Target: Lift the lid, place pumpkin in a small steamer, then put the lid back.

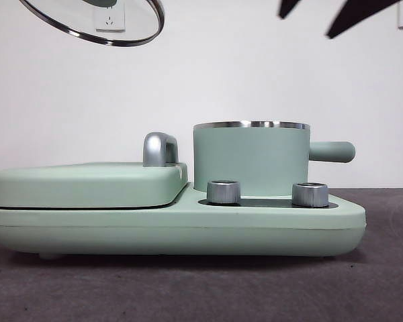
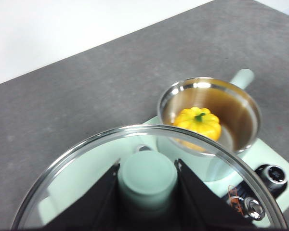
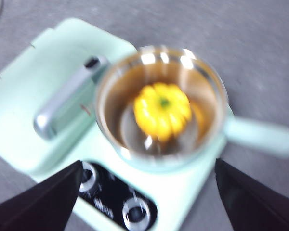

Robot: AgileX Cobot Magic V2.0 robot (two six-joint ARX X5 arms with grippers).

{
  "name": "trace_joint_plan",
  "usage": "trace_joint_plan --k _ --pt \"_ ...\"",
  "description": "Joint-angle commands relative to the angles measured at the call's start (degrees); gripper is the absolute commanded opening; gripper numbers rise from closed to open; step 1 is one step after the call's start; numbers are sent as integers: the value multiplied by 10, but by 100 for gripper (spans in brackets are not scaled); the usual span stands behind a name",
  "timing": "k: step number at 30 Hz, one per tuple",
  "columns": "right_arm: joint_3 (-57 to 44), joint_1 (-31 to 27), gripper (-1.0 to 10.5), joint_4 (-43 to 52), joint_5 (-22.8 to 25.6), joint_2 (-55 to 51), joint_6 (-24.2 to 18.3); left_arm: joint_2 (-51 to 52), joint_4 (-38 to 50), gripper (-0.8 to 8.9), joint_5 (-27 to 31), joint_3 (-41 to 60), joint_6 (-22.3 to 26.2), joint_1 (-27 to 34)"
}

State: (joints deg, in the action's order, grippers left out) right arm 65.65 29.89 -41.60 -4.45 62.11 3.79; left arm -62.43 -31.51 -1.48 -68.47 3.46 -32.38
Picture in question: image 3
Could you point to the green breakfast machine base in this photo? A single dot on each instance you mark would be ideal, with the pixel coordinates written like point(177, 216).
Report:
point(190, 192)

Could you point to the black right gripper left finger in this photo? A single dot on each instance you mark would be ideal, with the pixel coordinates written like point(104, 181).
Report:
point(38, 204)

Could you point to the silver control knob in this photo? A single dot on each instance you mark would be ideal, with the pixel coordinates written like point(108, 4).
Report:
point(136, 214)
point(90, 179)

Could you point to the green griddle cover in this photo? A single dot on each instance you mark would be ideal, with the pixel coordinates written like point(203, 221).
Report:
point(26, 96)

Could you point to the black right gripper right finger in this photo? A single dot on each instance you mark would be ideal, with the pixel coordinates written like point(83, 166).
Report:
point(255, 204)

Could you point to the yellow toy pumpkin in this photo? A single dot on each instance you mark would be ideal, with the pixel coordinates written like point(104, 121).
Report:
point(162, 113)

